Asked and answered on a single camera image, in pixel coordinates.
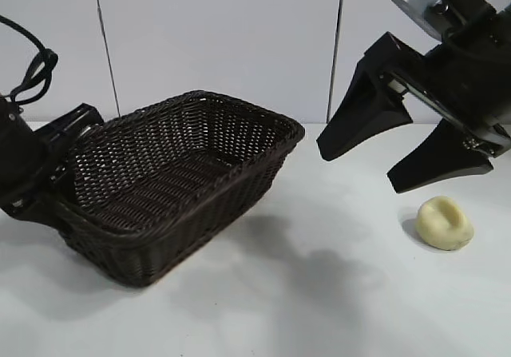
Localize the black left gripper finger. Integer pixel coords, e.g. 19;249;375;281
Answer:
6;190;76;231
33;102;103;151

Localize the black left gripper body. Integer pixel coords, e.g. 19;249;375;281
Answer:
0;92;61;211

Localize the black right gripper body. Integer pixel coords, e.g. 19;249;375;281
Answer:
378;8;511;158

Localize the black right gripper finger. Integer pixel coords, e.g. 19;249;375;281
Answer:
315;31;423;162
386;118;495;194

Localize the pale yellow egg yolk pastry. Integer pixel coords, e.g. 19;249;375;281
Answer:
414;195;476;252

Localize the dark brown wicker basket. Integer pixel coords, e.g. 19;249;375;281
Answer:
51;89;307;288

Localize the black cable loop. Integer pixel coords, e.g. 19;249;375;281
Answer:
0;13;60;106

